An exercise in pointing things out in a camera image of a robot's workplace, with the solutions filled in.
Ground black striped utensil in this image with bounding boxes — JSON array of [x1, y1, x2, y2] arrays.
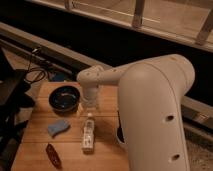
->
[[117, 110, 122, 134]]

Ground black cable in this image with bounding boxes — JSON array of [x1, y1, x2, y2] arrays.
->
[[23, 46, 54, 85]]

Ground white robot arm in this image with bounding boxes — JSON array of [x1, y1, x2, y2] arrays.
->
[[77, 54, 195, 171]]

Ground white plastic bottle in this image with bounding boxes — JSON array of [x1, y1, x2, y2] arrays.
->
[[82, 113, 95, 154]]

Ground blue object on floor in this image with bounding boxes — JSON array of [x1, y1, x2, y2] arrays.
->
[[50, 73, 65, 82]]

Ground dark blue bowl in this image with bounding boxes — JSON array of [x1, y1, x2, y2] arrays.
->
[[49, 85, 80, 112]]

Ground dark red spoon rest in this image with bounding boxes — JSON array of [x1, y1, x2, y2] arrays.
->
[[46, 143, 62, 169]]

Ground black chair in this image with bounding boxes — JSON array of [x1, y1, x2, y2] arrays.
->
[[0, 46, 36, 164]]

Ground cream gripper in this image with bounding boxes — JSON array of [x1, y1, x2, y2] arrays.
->
[[77, 103, 99, 117]]

